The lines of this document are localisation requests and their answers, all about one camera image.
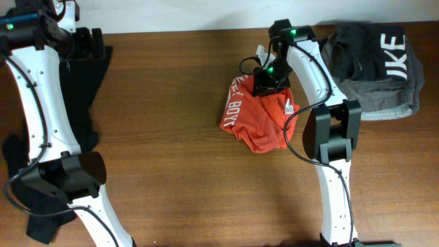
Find red t-shirt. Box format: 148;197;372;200
219;75;300;154

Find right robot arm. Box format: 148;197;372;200
252;19;364;247

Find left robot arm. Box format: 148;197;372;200
1;1;134;246

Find black garment on left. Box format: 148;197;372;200
1;46;132;246

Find black folded shirt white letters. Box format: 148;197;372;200
321;22;408;82

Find grey folded garment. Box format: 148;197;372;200
331;40;425;121

